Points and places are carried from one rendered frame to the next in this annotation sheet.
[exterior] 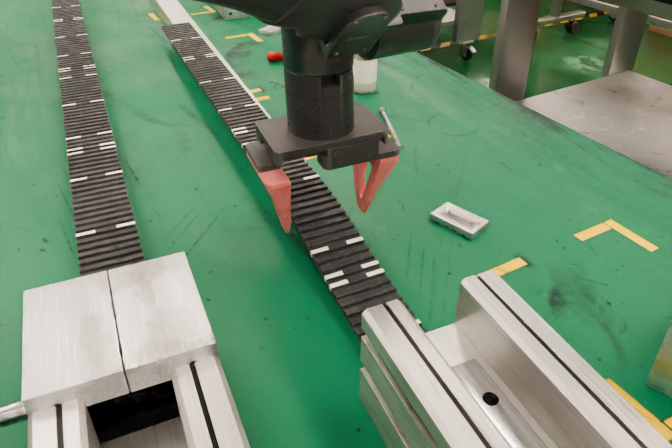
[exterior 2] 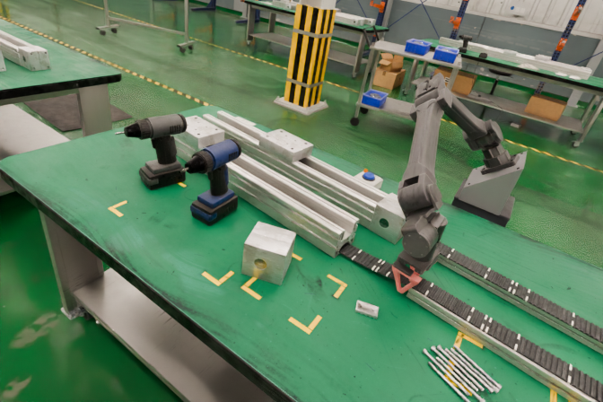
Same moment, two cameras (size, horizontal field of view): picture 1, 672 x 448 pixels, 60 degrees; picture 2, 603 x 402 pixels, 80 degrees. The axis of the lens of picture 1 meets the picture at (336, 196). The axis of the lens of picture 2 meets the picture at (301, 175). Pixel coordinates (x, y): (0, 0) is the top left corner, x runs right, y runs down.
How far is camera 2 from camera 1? 1.10 m
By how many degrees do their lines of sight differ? 111
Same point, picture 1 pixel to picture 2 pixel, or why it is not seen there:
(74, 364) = (391, 197)
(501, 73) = not seen: outside the picture
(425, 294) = (357, 274)
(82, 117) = (553, 307)
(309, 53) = not seen: hidden behind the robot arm
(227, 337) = (392, 248)
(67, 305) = not seen: hidden behind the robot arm
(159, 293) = (396, 209)
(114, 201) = (466, 264)
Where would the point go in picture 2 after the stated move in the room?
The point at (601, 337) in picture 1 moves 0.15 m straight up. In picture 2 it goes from (303, 272) to (313, 224)
